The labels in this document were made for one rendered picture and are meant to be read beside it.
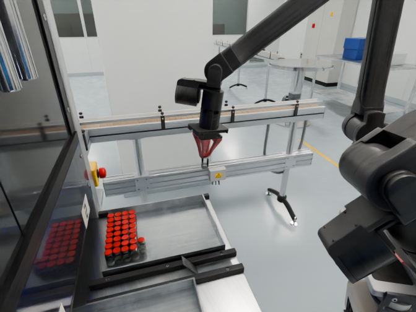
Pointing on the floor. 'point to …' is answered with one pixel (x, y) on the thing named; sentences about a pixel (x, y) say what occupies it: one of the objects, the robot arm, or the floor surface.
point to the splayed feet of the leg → (284, 204)
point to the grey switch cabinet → (329, 36)
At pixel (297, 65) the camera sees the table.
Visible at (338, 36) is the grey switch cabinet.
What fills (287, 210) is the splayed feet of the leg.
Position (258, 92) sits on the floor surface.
